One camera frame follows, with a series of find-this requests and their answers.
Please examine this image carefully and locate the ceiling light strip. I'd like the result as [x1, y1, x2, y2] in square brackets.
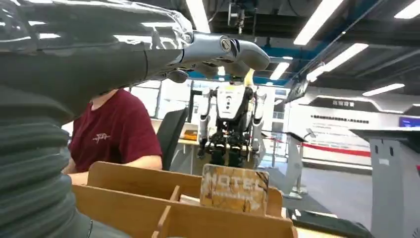
[293, 0, 344, 46]
[393, 0, 420, 20]
[362, 83, 406, 97]
[185, 0, 211, 34]
[269, 61, 291, 81]
[306, 43, 369, 83]

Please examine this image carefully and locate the grey kiosk stand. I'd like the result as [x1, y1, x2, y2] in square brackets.
[349, 127, 420, 238]

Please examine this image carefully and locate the wooden card box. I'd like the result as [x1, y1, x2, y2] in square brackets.
[71, 160, 299, 238]

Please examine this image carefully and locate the black office chair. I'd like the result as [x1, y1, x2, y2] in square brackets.
[156, 107, 190, 172]

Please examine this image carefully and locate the blue wall screen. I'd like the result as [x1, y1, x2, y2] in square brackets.
[398, 116, 420, 128]

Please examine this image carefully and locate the background humanoid robot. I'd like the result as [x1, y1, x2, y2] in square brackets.
[196, 68, 268, 169]

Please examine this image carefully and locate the hanging black monitor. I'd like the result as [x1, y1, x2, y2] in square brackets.
[284, 79, 310, 105]

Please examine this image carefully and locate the stack of cards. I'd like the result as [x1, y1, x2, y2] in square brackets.
[178, 194, 202, 207]

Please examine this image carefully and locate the orange object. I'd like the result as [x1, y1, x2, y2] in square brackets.
[182, 129, 199, 141]

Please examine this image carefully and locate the black phone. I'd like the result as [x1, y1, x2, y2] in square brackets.
[288, 209, 375, 238]

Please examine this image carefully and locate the grey lectern stand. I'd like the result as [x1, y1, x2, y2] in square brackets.
[283, 131, 310, 200]

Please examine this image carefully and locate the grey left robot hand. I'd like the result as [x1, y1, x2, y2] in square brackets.
[0, 0, 271, 126]

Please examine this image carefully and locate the person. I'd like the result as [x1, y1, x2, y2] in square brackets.
[61, 88, 164, 186]

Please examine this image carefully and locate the brown patterned hotel card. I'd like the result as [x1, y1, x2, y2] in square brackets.
[199, 163, 271, 218]

